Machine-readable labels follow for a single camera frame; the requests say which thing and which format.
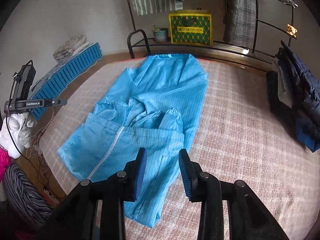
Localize black folded garment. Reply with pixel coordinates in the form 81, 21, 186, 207
266, 70, 298, 120

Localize black metal clothes rack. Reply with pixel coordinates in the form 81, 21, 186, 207
122, 0, 299, 67

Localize person's left hand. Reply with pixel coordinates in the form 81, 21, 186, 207
0, 112, 38, 159

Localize grey plaid coat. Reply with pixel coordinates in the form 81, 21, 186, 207
222, 0, 258, 49

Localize small teddy bear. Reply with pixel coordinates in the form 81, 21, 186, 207
286, 24, 298, 38

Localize blue slatted bed frame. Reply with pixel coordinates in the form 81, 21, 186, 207
30, 42, 103, 120

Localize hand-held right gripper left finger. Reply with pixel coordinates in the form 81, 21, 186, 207
45, 147, 148, 240

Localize navy quilted jacket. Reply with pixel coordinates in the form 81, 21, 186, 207
276, 40, 320, 126

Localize small potted plant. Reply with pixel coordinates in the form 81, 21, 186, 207
151, 25, 169, 43

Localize tangle of floor cables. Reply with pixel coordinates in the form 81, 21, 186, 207
25, 110, 66, 203

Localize floral folded quilt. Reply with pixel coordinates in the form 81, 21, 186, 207
53, 33, 88, 62

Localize zebra striped pants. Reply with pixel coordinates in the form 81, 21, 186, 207
2, 164, 54, 230

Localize blue folded garment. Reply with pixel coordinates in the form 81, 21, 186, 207
296, 122, 320, 152

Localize grey folded garment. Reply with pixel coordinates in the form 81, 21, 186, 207
276, 65, 293, 108

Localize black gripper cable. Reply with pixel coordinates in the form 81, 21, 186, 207
4, 59, 33, 157

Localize yellow green patterned bag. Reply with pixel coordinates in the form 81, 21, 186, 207
168, 9, 213, 47

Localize blue pinstriped jacket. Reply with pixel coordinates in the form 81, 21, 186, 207
57, 53, 209, 228

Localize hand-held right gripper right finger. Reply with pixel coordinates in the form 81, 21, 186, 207
178, 149, 290, 240

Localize pink plaid blanket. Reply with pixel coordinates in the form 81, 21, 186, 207
40, 57, 320, 240

